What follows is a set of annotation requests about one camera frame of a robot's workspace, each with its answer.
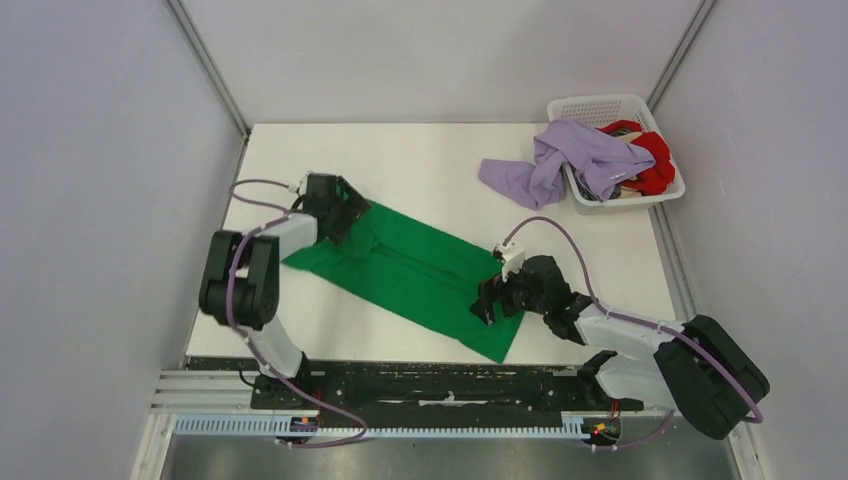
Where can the right aluminium frame post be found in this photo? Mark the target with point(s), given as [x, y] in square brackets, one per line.
[690, 35]

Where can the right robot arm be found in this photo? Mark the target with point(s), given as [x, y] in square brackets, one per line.
[694, 368]

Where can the white cable duct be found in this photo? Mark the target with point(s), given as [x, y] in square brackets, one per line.
[282, 426]

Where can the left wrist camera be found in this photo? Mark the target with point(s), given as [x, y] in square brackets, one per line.
[300, 186]

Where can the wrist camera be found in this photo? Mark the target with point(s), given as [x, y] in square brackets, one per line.
[300, 186]
[512, 257]

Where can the white plastic laundry basket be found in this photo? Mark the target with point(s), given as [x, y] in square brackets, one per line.
[598, 111]

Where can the red t shirt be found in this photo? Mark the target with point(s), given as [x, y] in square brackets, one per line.
[656, 179]

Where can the aluminium frame post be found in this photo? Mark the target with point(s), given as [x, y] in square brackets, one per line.
[690, 35]
[203, 56]

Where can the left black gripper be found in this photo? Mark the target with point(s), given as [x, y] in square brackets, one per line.
[357, 207]

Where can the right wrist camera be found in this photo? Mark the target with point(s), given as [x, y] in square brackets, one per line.
[512, 257]

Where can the left aluminium frame post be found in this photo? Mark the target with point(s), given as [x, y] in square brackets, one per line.
[203, 56]

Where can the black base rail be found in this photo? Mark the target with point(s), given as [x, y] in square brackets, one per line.
[442, 395]

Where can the lilac t shirt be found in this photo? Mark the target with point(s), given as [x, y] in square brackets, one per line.
[601, 163]

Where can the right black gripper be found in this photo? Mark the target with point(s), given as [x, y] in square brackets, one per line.
[490, 291]

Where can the green t shirt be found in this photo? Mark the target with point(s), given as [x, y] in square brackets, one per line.
[417, 272]

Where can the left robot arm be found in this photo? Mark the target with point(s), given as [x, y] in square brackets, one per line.
[240, 285]

